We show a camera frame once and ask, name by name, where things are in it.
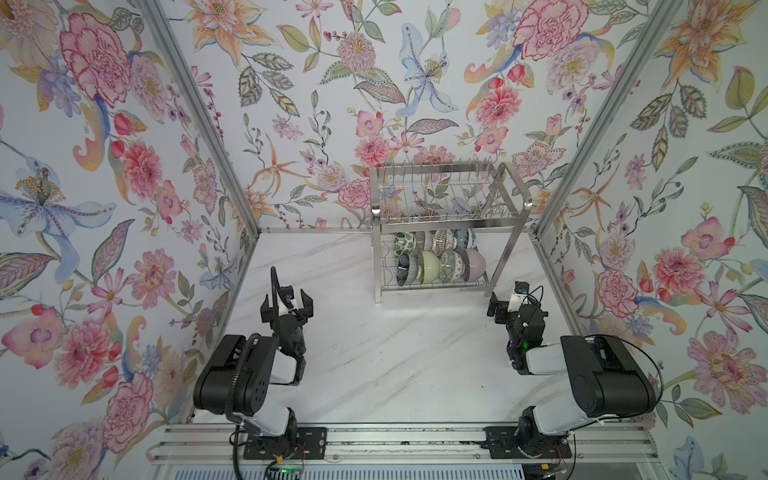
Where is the aluminium frame post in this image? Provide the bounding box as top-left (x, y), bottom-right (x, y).
top-left (530, 1), bottom-right (683, 240)
top-left (137, 0), bottom-right (260, 240)

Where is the blue floral ceramic bowl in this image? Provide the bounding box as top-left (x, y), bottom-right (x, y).
top-left (454, 228), bottom-right (477, 252)

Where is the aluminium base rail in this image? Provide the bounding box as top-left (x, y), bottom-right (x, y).
top-left (147, 422), bottom-right (659, 465)

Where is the left black cable conduit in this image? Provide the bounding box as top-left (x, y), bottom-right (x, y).
top-left (224, 265), bottom-right (283, 427)

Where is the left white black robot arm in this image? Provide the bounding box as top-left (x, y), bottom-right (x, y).
top-left (193, 287), bottom-right (314, 438)

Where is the right aluminium frame post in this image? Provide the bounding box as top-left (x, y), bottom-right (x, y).
top-left (530, 1), bottom-right (683, 240)

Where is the blue-rimmed leaf bowl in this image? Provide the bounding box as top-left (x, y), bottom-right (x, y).
top-left (393, 232), bottom-right (416, 257)

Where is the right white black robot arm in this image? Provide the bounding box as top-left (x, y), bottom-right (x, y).
top-left (487, 293), bottom-right (661, 442)

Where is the plain light green bowl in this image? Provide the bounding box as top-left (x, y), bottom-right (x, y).
top-left (417, 250), bottom-right (442, 285)

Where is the plain lilac ceramic bowl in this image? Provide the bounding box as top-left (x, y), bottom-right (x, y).
top-left (461, 249), bottom-right (486, 283)

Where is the purple striped bowl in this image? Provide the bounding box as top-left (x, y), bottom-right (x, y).
top-left (415, 230), bottom-right (434, 251)

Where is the green geometric patterned bowl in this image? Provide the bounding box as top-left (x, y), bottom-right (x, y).
top-left (438, 250), bottom-right (465, 283)

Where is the steel two-tier dish rack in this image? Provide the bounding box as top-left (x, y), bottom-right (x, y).
top-left (370, 160), bottom-right (533, 303)

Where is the dark blue patterned bowl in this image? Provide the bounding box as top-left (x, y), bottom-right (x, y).
top-left (396, 253), bottom-right (419, 287)

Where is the left aluminium frame post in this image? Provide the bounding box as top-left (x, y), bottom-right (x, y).
top-left (137, 0), bottom-right (260, 240)

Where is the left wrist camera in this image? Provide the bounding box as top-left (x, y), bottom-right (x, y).
top-left (278, 286), bottom-right (295, 311)

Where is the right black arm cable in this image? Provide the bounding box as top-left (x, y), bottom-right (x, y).
top-left (593, 334), bottom-right (665, 418)

